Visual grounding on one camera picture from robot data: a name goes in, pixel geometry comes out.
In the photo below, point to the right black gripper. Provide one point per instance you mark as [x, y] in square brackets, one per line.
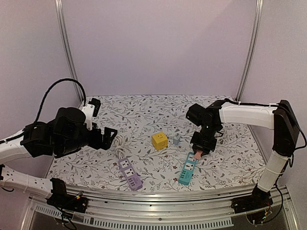
[204, 144]

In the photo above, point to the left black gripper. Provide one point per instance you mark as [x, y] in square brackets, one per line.
[105, 144]

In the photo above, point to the pink plug adapter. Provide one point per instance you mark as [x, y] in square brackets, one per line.
[198, 154]

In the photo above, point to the teal power strip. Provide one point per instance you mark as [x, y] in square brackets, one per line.
[188, 169]

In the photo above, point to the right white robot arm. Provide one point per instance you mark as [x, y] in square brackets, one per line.
[278, 117]

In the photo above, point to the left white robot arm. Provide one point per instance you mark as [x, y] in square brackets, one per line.
[33, 141]

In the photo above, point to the grey blue plug adapter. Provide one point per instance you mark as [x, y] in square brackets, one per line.
[176, 139]

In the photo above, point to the yellow cube socket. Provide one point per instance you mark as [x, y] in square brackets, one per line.
[159, 141]

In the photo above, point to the floral table cloth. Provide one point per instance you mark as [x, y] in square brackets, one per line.
[236, 160]

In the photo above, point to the purple power strip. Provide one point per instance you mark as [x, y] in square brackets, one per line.
[130, 174]

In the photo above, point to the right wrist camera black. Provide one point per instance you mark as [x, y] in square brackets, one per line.
[196, 114]

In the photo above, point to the aluminium front rail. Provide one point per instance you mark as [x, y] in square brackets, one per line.
[194, 210]

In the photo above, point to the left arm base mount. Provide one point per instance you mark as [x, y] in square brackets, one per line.
[61, 199]

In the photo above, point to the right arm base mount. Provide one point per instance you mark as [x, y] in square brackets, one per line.
[257, 199]

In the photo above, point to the right aluminium frame post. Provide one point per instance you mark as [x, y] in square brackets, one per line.
[251, 49]

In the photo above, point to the aluminium frame post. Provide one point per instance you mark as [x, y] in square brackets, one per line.
[251, 49]
[65, 39]

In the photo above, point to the left aluminium frame post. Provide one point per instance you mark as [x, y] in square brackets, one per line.
[65, 39]

